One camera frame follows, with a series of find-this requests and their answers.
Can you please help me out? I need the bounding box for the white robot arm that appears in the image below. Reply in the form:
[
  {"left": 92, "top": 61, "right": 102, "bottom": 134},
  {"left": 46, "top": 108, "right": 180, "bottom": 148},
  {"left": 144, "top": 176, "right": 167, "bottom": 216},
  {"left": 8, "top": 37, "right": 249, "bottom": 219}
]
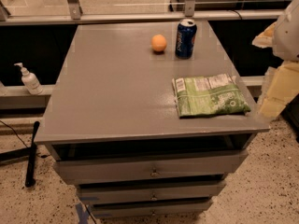
[{"left": 272, "top": 0, "right": 299, "bottom": 62}]

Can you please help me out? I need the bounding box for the blue pepsi can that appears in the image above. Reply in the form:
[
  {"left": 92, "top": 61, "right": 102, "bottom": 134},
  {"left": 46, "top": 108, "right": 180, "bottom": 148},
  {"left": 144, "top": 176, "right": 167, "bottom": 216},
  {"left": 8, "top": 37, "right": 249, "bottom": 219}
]
[{"left": 175, "top": 19, "right": 197, "bottom": 59}]

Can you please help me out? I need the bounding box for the grey drawer cabinet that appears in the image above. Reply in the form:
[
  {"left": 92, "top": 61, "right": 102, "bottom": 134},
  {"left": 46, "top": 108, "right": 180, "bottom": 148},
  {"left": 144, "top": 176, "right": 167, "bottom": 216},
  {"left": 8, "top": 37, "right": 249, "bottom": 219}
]
[{"left": 34, "top": 20, "right": 271, "bottom": 220}]

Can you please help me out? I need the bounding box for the green chip bag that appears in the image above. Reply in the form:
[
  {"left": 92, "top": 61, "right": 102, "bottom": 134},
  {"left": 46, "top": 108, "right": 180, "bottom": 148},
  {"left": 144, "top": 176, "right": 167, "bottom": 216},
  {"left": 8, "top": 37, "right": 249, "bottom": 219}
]
[{"left": 172, "top": 74, "right": 250, "bottom": 118}]

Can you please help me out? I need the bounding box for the orange fruit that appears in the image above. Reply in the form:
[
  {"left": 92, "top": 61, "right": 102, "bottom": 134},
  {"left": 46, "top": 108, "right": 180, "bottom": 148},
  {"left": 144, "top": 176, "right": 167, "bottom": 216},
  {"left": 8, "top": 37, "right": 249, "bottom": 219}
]
[{"left": 151, "top": 35, "right": 167, "bottom": 52}]

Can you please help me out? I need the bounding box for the middle grey drawer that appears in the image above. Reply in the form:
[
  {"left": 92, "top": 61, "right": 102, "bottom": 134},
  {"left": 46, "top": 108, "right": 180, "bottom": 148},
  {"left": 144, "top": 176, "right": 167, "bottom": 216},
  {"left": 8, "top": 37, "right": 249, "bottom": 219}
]
[{"left": 77, "top": 181, "right": 226, "bottom": 204}]

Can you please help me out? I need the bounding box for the grey drawer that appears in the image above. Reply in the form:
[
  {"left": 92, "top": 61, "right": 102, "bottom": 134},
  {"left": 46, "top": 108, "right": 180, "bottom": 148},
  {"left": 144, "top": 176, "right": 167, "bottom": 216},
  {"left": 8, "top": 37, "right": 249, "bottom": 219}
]
[
  {"left": 77, "top": 181, "right": 226, "bottom": 204},
  {"left": 54, "top": 149, "right": 248, "bottom": 185},
  {"left": 92, "top": 198, "right": 212, "bottom": 218}
]

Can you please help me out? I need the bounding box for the top grey drawer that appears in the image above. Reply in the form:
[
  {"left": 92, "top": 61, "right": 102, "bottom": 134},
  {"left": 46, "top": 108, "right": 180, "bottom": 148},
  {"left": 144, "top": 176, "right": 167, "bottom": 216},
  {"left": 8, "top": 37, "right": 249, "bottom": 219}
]
[{"left": 54, "top": 149, "right": 248, "bottom": 185}]

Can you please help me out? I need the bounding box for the bottom grey drawer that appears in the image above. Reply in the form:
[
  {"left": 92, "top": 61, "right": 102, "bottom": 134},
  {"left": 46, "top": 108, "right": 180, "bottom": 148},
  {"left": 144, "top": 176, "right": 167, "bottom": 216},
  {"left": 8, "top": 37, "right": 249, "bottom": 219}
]
[{"left": 92, "top": 198, "right": 212, "bottom": 218}]

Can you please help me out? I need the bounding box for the metal window railing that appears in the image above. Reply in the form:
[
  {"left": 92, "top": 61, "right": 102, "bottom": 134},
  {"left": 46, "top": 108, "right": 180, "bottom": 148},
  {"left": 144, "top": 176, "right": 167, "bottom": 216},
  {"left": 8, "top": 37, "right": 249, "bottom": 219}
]
[{"left": 0, "top": 0, "right": 287, "bottom": 26}]

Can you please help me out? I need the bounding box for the white pump bottle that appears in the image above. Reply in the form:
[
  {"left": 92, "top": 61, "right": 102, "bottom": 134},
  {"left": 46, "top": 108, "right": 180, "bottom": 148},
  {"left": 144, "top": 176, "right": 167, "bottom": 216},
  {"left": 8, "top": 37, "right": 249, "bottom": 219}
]
[{"left": 15, "top": 63, "right": 43, "bottom": 95}]

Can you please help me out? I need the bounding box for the black stand leg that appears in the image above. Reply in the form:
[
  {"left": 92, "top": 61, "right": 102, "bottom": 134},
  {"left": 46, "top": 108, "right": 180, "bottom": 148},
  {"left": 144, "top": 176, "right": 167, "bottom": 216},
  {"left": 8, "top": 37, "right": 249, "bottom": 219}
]
[{"left": 0, "top": 121, "right": 39, "bottom": 188}]

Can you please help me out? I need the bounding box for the black cable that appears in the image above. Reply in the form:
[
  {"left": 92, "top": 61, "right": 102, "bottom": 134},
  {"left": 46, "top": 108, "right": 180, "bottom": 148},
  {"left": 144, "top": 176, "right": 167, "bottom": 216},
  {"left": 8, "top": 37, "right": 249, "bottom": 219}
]
[{"left": 0, "top": 119, "right": 30, "bottom": 148}]

